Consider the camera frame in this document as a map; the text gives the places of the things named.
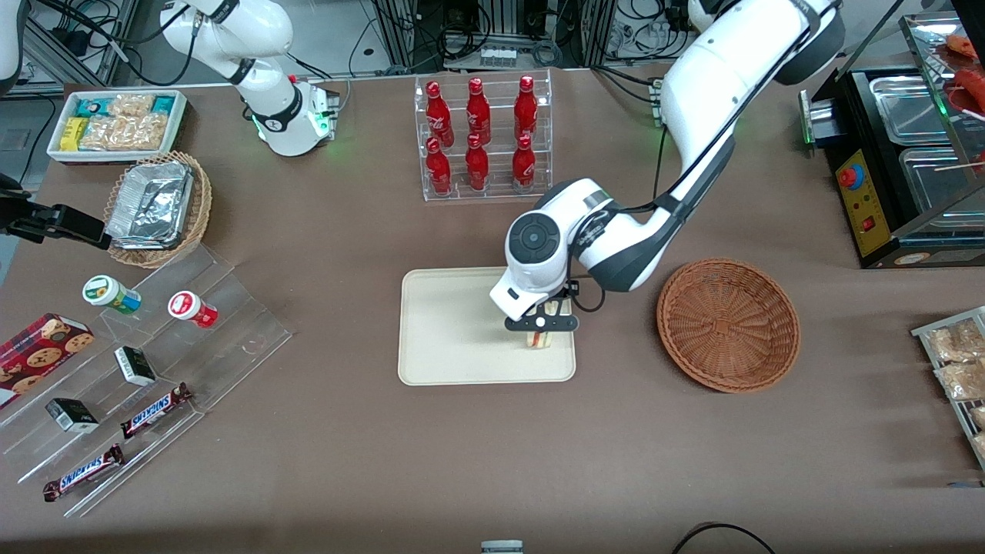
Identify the large clear cracker pack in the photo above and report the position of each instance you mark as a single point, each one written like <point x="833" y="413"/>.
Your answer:
<point x="127" y="132"/>

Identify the red cola bottle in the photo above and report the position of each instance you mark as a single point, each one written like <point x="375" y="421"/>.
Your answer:
<point x="524" y="165"/>
<point x="525" y="108"/>
<point x="439" y="115"/>
<point x="478" y="114"/>
<point x="477" y="168"/>
<point x="439" y="171"/>

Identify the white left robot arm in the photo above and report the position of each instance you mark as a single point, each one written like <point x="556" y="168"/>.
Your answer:
<point x="708" y="85"/>

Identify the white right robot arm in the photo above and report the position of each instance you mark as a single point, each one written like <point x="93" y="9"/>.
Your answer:
<point x="231" y="38"/>

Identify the green lid snack cup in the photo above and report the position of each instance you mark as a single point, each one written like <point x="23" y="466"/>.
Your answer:
<point x="108" y="292"/>

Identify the white rectangular snack bin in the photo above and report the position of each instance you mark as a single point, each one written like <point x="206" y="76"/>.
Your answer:
<point x="181" y="123"/>

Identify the Snickers chocolate bar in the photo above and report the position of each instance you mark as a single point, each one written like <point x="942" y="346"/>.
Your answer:
<point x="83" y="473"/>
<point x="154" y="412"/>

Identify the stacked aluminium foil trays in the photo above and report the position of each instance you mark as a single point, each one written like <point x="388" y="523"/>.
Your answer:
<point x="150" y="204"/>

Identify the cream plastic tray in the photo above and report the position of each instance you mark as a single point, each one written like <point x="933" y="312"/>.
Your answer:
<point x="450" y="331"/>

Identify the light oval wicker basket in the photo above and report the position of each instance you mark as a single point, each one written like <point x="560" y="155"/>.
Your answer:
<point x="202" y="208"/>

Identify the grey device edge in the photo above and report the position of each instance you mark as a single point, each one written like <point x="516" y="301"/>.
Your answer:
<point x="502" y="548"/>

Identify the black hot food warmer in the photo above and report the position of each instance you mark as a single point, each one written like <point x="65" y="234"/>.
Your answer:
<point x="866" y="208"/>

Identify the clear bag of pastry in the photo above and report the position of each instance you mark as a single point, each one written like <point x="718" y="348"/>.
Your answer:
<point x="980" y="446"/>
<point x="979" y="417"/>
<point x="962" y="381"/>
<point x="958" y="342"/>

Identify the teal snack packet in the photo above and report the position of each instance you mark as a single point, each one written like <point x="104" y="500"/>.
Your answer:
<point x="163" y="105"/>
<point x="91" y="108"/>

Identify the clear acrylic bottle rack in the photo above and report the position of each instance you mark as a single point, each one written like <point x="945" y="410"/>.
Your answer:
<point x="496" y="196"/>

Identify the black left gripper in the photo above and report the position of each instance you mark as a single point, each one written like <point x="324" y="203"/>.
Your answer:
<point x="564" y="293"/>

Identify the red lid snack cup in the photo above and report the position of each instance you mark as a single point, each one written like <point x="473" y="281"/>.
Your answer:
<point x="188" y="308"/>

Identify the brown round wicker basket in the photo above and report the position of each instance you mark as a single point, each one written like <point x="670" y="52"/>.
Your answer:
<point x="727" y="327"/>

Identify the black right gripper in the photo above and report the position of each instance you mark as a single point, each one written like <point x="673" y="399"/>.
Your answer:
<point x="40" y="221"/>

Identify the orange fried food piece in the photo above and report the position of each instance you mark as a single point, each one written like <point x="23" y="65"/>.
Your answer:
<point x="962" y="45"/>

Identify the red sausage in warmer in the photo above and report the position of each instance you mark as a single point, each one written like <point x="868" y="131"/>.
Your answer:
<point x="971" y="83"/>

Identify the white power strip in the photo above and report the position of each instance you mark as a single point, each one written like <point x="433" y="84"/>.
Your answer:
<point x="498" y="57"/>

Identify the steel warmer pan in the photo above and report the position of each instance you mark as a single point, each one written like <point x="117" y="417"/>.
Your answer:
<point x="908" y="108"/>
<point x="935" y="188"/>

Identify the small clear cracker pack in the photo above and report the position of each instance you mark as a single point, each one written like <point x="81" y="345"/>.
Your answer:
<point x="131" y="105"/>

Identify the clear acrylic stepped shelf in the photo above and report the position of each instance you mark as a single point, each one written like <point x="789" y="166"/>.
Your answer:
<point x="231" y="338"/>

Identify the small black box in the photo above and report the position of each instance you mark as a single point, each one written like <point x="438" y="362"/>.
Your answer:
<point x="71" y="415"/>
<point x="135" y="366"/>

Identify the yellow snack packet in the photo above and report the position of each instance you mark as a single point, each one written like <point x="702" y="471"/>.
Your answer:
<point x="73" y="135"/>

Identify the red cookie box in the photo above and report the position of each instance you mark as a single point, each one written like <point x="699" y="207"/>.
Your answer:
<point x="42" y="354"/>

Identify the triangular sandwich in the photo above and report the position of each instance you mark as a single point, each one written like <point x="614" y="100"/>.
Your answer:
<point x="541" y="341"/>

